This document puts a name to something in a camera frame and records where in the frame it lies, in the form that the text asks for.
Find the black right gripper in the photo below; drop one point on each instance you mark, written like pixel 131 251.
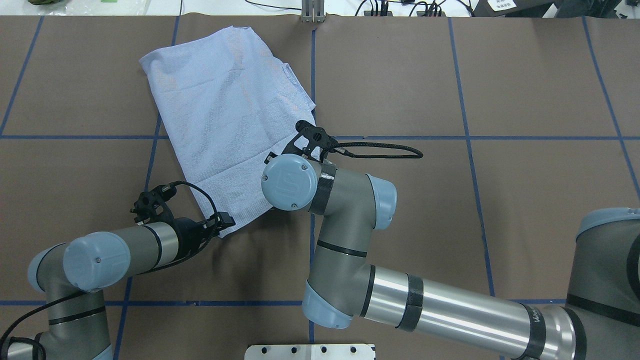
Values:
pixel 268 158

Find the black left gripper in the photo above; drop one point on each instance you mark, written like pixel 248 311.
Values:
pixel 188 233

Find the light blue striped shirt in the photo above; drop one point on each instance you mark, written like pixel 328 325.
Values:
pixel 226 102

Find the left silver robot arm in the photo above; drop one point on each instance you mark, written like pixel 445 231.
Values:
pixel 73 324

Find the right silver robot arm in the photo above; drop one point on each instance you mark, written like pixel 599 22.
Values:
pixel 599 320

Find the black usb hub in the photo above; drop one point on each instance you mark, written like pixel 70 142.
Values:
pixel 377 14

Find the black box device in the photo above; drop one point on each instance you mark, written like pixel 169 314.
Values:
pixel 512 8

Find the green folded cloth pouch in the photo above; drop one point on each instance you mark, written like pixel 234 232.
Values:
pixel 45 2

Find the aluminium frame post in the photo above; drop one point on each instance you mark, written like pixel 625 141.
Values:
pixel 313 11

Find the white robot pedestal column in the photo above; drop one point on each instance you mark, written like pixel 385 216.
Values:
pixel 347 351

